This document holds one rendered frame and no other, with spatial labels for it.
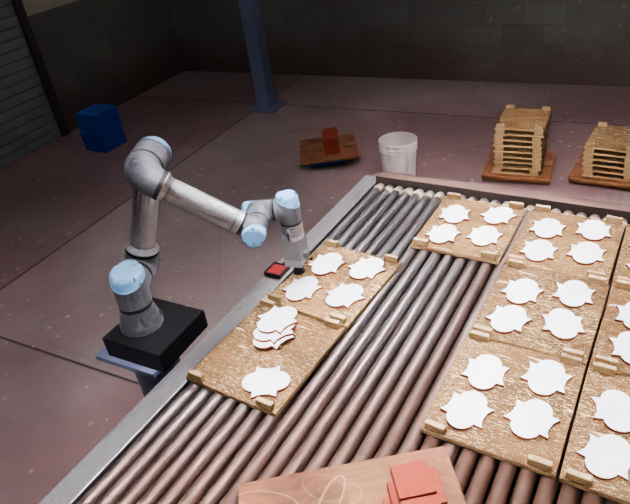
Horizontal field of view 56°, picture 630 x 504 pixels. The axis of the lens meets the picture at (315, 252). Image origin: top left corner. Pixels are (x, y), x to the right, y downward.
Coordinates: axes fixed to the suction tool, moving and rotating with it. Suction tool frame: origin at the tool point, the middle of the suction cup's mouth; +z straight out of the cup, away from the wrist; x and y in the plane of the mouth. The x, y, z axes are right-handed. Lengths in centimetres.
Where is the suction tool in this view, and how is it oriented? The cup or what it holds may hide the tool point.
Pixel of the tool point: (299, 271)
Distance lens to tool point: 215.3
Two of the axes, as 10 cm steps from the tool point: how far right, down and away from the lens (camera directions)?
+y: 2.9, -5.6, 7.8
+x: -9.5, -0.7, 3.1
